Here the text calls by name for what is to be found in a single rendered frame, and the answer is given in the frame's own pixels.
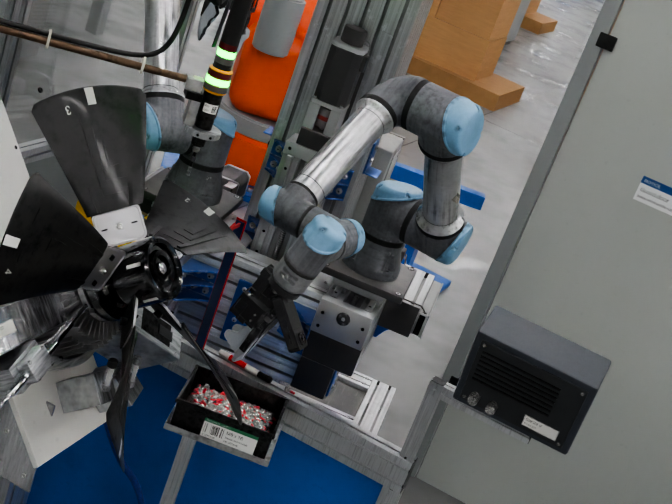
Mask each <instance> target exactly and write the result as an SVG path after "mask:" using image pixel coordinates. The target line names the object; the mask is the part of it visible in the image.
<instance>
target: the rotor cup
mask: <svg viewBox="0 0 672 504"><path fill-rule="evenodd" d="M114 247H115V248H119V249H123V250H126V254H125V257H124V258H123V260H122V261H121V263H120V264H119V265H118V267H117V268H116V270H115V271H114V273H113V274H112V276H111V277H110V278H109V280H108V281H107V283H106V284H105V286H104V287H103V288H102V289H101V290H100V291H92V290H87V289H85V290H86V293H87V296H88V298H89V300H90V302H91V304H92V305H93V307H94V308H95V310H96V311H97V312H98V313H99V314H100V315H101V316H102V317H104V318H105V319H107V320H109V321H114V322H116V321H120V317H123V316H124V314H125V312H126V310H127V308H128V306H129V304H130V302H131V301H132V299H133V297H134V295H136V298H137V299H138V308H137V309H140V308H144V307H147V306H151V305H155V304H159V303H163V302H166V301H170V300H172V299H174V298H176V297H177V296H178V294H179V293H180V291H181V288H182V283H183V272H182V266H181V262H180V259H179V257H178V255H177V253H176V251H175V249H174V247H173V246H172V245H171V244H170V243H169V242H168V241H167V240H166V239H164V238H162V237H159V236H153V237H149V238H146V239H142V240H139V241H136V242H132V243H129V244H125V245H122V246H120V247H118V246H114ZM138 262H140V265H141V266H138V267H134V268H131V269H126V266H127V265H131V264H134V263H138ZM161 262H163V263H164V264H165V265H166V268H167V271H166V273H165V274H163V273H161V271H160V269H159V264H160V263H161ZM155 297H157V298H158V300H154V301H150V302H147V303H144V302H143V301H144V300H148V299H151V298H155Z"/></svg>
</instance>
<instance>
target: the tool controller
mask: <svg viewBox="0 0 672 504"><path fill-rule="evenodd" d="M610 366H611V360H609V359H607V358H605V357H603V356H601V355H599V354H597V353H595V352H593V351H591V350H589V349H586V348H584V347H582V346H580V345H578V344H576V343H574V342H572V341H570V340H568V339H566V338H564V337H562V336H560V335H558V334H555V333H553V332H551V331H549V330H547V329H545V328H543V327H541V326H539V325H537V324H535V323H533V322H531V321H529V320H527V319H525V318H522V317H520V316H518V315H516V314H514V313H512V312H510V311H508V310H506V309H504V308H502V307H500V306H495V307H494V309H493V310H492V311H491V313H490V314H489V316H488V317H487V319H486V320H485V322H484V323H483V325H482V326H481V328H480V329H479V330H478V333H477V335H476V338H475V340H474V343H473V345H472V348H471V350H470V353H469V355H468V358H467V361H466V363H465V366H464V368H463V371H462V373H461V376H460V378H459V381H458V384H457V386H456V389H455V391H454V394H453V398H455V399H457V400H458V401H460V402H462V403H464V404H466V405H468V406H470V407H472V408H474V409H476V410H478V411H480V412H482V413H484V414H486V415H488V416H490V417H492V418H494V419H496V420H498V421H500V422H502V423H503V424H505V425H507V426H509V427H511V428H513V429H515V430H517V431H519V432H521V433H523V434H525V435H527V436H529V437H531V438H533V439H535V440H537V441H539V442H541V443H543V444H545V445H547V446H549V447H550V448H552V449H554V450H556V451H558V452H560V453H562V454H565V455H566V454H567V453H568V451H569V449H570V447H571V445H572V443H573V441H574V439H575V437H576V435H577V433H578V431H579V429H580V427H581V425H582V423H583V421H584V419H585V417H586V415H587V413H588V411H589V409H590V407H591V405H592V403H593V401H594V398H595V396H596V394H597V392H598V390H599V388H600V386H601V384H602V382H603V380H604V378H605V376H606V374H607V372H608V370H609V368H610Z"/></svg>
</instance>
